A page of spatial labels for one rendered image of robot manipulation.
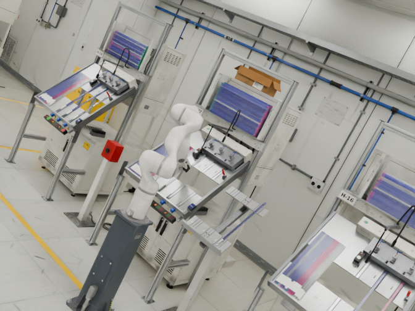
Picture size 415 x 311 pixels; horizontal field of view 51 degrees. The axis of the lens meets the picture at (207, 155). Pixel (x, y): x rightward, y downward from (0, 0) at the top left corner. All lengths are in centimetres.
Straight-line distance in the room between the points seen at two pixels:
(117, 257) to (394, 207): 174
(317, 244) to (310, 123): 213
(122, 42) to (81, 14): 327
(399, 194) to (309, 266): 72
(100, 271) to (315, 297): 131
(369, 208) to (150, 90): 241
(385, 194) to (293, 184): 198
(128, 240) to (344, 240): 138
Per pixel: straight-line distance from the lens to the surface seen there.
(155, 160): 260
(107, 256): 282
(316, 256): 293
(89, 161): 436
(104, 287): 288
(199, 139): 367
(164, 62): 442
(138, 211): 269
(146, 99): 444
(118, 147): 382
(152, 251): 373
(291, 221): 485
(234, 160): 339
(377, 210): 306
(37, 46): 845
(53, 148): 477
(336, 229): 308
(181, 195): 325
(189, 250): 350
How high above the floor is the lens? 172
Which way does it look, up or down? 11 degrees down
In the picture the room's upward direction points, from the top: 26 degrees clockwise
